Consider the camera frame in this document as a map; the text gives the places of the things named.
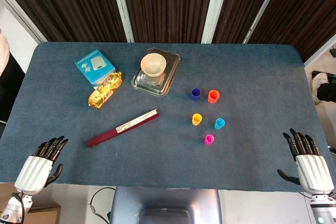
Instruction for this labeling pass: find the white partition post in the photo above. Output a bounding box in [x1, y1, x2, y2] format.
[303, 39, 336, 67]
[0, 0, 48, 43]
[243, 0, 286, 44]
[109, 0, 135, 43]
[201, 0, 232, 44]

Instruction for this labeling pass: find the black floor cable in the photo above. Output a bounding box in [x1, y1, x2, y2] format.
[89, 186, 116, 224]

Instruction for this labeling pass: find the grey robot torso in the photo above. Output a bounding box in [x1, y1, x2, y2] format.
[109, 186, 223, 224]

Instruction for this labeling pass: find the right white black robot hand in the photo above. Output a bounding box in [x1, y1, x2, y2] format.
[277, 129, 335, 196]

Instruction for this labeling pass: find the beige bowl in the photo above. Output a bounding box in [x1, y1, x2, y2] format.
[140, 53, 167, 78]

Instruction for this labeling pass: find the yellow biscuit packet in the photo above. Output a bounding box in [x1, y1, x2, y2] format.
[88, 71, 123, 109]

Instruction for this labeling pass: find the dark red folded fan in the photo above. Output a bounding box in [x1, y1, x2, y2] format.
[87, 109, 160, 148]

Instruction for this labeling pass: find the brown cardboard box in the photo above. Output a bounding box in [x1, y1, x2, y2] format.
[25, 204, 61, 224]

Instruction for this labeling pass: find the steel rectangular tray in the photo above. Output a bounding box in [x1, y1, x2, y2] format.
[131, 47, 181, 98]

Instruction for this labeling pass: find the blue table cloth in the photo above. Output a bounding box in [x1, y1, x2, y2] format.
[0, 41, 333, 192]

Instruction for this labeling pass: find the dark brown slatted panel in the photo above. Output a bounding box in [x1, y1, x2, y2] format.
[248, 0, 336, 62]
[119, 0, 217, 44]
[0, 0, 127, 42]
[212, 0, 277, 44]

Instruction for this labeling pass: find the yellow plastic cup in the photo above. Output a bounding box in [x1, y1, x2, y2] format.
[191, 113, 203, 126]

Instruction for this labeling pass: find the black trouser leg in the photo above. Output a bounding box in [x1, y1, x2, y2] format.
[312, 70, 336, 103]

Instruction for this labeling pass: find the light blue plastic cup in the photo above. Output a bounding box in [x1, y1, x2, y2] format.
[213, 118, 226, 131]

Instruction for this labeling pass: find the bystander black clothing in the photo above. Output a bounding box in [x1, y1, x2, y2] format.
[0, 53, 26, 124]

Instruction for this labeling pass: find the blue kitchen scale box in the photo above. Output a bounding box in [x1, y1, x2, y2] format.
[75, 48, 117, 90]

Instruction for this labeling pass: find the orange plastic cup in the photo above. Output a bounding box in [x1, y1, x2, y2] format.
[207, 89, 220, 104]

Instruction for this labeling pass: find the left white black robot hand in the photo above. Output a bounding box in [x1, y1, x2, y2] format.
[14, 136, 69, 196]

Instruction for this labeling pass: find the bystander pale forearm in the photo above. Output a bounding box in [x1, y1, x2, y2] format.
[0, 31, 11, 75]

